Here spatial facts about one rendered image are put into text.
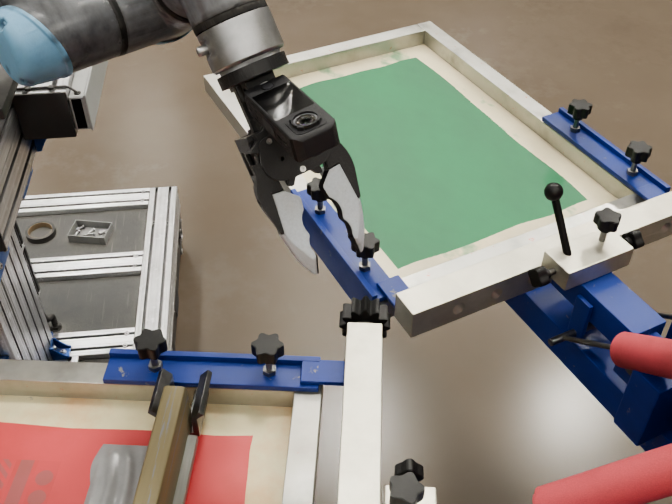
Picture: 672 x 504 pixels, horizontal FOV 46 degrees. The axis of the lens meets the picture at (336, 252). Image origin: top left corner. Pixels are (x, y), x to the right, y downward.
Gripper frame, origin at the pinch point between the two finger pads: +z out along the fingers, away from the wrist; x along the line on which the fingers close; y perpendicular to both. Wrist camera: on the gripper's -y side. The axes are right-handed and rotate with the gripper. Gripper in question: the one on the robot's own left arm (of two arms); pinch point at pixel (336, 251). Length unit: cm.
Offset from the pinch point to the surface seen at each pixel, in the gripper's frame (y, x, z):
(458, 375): 135, -55, 82
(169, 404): 23.5, 21.5, 13.5
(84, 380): 39, 31, 10
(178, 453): 21.8, 23.1, 19.1
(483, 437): 117, -48, 93
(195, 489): 24.3, 23.3, 25.5
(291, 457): 20.3, 10.8, 26.3
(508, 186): 58, -51, 17
